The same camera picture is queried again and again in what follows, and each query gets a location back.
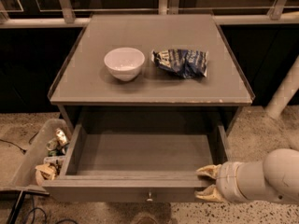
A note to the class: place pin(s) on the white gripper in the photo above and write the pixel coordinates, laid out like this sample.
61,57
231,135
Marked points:
226,180

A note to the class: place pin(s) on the grey top drawer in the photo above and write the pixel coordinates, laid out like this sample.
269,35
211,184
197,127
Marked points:
104,166

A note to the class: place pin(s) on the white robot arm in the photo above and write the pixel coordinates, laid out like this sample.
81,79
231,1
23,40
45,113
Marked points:
263,159

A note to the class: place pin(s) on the grey drawer cabinet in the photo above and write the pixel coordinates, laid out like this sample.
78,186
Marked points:
84,80

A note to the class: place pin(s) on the blue crumpled chip bag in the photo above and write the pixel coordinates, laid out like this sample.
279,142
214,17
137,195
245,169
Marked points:
186,63

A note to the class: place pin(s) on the white ceramic bowl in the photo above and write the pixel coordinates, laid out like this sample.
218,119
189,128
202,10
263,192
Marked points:
124,63

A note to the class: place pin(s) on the crushed metallic can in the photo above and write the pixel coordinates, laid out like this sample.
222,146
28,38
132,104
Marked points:
61,137

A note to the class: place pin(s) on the tan paper cup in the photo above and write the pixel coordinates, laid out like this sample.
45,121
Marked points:
46,171

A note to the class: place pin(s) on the clear plastic bin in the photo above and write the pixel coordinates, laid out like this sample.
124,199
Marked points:
24,178

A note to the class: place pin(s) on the black pole stand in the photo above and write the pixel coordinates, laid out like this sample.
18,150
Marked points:
17,196

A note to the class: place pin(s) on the metal railing frame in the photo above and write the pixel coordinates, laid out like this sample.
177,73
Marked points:
77,13

